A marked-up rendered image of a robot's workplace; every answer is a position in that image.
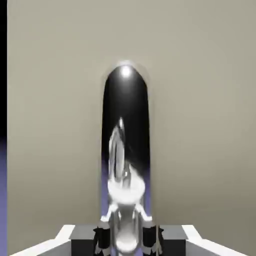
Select beige cabinet door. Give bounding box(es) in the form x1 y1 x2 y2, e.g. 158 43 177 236
7 0 256 256

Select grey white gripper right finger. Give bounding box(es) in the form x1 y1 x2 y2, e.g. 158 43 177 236
157 224 247 256

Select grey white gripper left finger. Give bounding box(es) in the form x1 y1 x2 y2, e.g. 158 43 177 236
9 224 101 256

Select curved shiny metal door handle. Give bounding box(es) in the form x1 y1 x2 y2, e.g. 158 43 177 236
93 59 164 256

